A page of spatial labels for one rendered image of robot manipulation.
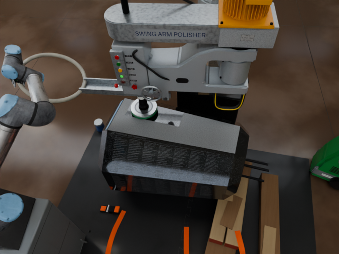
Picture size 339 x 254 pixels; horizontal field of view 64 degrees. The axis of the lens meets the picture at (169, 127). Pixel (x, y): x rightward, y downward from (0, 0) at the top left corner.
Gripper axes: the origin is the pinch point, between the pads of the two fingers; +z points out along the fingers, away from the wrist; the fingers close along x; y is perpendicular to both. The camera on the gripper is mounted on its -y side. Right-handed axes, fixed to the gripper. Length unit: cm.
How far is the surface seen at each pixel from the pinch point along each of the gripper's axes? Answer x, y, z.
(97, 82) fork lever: 53, 13, -10
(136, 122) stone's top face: 77, 47, 3
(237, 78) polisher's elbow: 122, 69, -69
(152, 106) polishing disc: 91, 40, -6
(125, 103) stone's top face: 77, 24, 7
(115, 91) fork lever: 61, 30, -18
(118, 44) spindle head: 55, 30, -64
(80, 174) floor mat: 42, 37, 108
